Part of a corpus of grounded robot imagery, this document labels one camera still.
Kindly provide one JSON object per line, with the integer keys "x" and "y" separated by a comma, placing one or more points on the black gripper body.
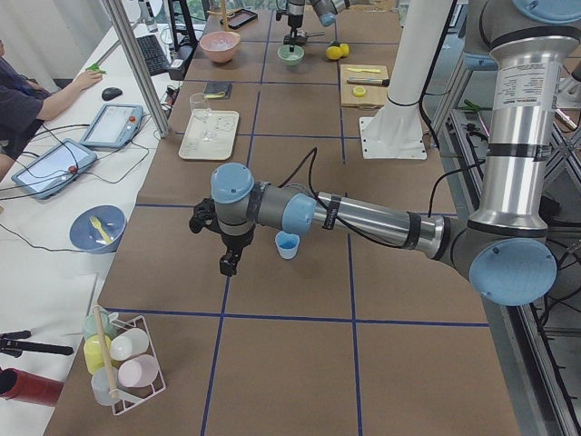
{"x": 233, "y": 241}
{"x": 294, "y": 21}

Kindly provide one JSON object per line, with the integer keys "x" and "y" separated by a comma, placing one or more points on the green bowl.
{"x": 290, "y": 55}

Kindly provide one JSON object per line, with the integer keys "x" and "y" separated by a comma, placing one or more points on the light blue cup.
{"x": 287, "y": 244}

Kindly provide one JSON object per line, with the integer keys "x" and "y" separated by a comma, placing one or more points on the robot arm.
{"x": 326, "y": 11}
{"x": 500, "y": 248}

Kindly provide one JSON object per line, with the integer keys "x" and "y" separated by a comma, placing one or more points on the metal ice scoop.
{"x": 303, "y": 37}

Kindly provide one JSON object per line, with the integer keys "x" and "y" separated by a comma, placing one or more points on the pink bowl with ice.
{"x": 220, "y": 46}

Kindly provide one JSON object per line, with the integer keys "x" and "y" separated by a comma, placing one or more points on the blue bowl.
{"x": 84, "y": 237}

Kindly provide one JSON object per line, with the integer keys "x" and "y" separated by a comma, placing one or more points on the yellow lemon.
{"x": 334, "y": 53}
{"x": 345, "y": 50}

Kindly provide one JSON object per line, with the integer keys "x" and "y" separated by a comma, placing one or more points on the yellow plastic knife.
{"x": 364, "y": 70}

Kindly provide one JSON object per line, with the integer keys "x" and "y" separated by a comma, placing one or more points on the wooden mug tree stand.
{"x": 222, "y": 10}

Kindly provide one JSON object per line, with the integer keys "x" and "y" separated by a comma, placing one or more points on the wooden cutting board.
{"x": 363, "y": 85}

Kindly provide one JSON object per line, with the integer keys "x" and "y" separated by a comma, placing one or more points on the lemon half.
{"x": 359, "y": 91}

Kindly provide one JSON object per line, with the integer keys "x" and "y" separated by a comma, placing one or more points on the grey folded cloth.
{"x": 217, "y": 90}

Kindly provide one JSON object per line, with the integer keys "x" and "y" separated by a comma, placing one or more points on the steel muddler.
{"x": 368, "y": 81}

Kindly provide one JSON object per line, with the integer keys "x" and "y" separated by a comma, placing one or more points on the cream bear tray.
{"x": 224, "y": 126}

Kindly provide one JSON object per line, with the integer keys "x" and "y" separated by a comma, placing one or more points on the clear wine glass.
{"x": 201, "y": 113}

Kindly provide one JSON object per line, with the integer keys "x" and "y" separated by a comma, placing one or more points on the yellow plastic fork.
{"x": 98, "y": 226}

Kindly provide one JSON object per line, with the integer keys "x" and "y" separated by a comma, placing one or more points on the black keyboard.
{"x": 152, "y": 54}

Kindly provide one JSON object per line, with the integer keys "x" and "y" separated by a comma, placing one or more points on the teach pendant far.
{"x": 114, "y": 126}

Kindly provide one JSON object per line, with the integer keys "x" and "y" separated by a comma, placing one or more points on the teach pendant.
{"x": 114, "y": 126}
{"x": 52, "y": 171}

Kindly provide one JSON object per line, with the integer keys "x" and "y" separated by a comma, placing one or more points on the computer mouse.
{"x": 110, "y": 93}

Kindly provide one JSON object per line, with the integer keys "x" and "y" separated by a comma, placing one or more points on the teach pendant near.
{"x": 52, "y": 171}

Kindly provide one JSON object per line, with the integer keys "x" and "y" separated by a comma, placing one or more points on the green clamp tool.
{"x": 96, "y": 68}

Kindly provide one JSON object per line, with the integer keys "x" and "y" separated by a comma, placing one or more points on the black tripod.
{"x": 15, "y": 344}

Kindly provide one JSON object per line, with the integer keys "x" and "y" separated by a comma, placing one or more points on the red bottle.
{"x": 30, "y": 388}

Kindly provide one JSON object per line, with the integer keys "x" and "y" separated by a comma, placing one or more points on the person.
{"x": 25, "y": 105}

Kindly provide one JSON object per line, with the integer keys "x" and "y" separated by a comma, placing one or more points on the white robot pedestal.
{"x": 395, "y": 132}

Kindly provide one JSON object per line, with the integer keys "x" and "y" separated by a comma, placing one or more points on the white wire cup rack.
{"x": 121, "y": 359}

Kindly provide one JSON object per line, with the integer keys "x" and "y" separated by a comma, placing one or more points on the aluminium frame post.
{"x": 123, "y": 28}

